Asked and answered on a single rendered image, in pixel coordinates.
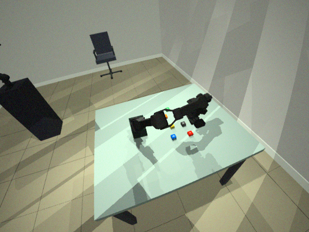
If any blue block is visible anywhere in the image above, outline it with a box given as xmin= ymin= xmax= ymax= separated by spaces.
xmin=170 ymin=134 xmax=177 ymax=140

